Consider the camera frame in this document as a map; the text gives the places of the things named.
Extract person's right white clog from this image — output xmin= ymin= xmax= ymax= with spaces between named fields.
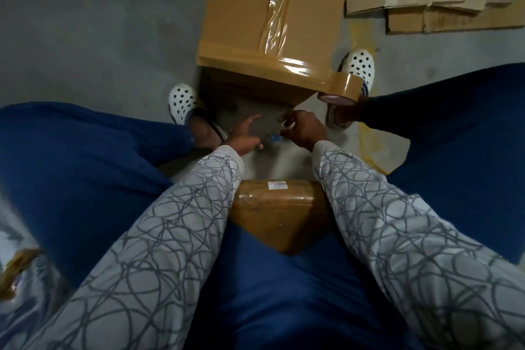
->
xmin=326 ymin=49 xmax=377 ymax=131

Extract brown plastic-wrapped stool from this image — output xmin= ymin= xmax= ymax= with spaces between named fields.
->
xmin=228 ymin=178 xmax=336 ymax=255

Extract person's left forearm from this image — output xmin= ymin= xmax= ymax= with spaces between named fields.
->
xmin=20 ymin=144 xmax=246 ymax=350

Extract person's right hand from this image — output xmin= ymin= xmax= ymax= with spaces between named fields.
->
xmin=278 ymin=108 xmax=330 ymax=153

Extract person's left hand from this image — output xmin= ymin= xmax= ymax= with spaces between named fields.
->
xmin=225 ymin=113 xmax=266 ymax=157

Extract person's left white clog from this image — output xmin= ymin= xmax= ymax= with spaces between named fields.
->
xmin=167 ymin=82 xmax=229 ymax=150

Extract person's right forearm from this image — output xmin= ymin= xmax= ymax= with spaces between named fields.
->
xmin=310 ymin=141 xmax=525 ymax=350

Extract person's white clog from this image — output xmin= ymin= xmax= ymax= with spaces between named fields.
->
xmin=167 ymin=82 xmax=229 ymax=150
xmin=326 ymin=49 xmax=377 ymax=131

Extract large black-label cardboard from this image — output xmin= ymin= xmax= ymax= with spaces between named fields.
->
xmin=196 ymin=0 xmax=367 ymax=110

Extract brown packing tape roll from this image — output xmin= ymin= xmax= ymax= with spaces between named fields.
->
xmin=317 ymin=72 xmax=367 ymax=107

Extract person's blue trousers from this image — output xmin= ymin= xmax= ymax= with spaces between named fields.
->
xmin=0 ymin=62 xmax=525 ymax=350

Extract white woven sack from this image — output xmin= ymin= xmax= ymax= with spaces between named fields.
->
xmin=0 ymin=194 xmax=54 ymax=342

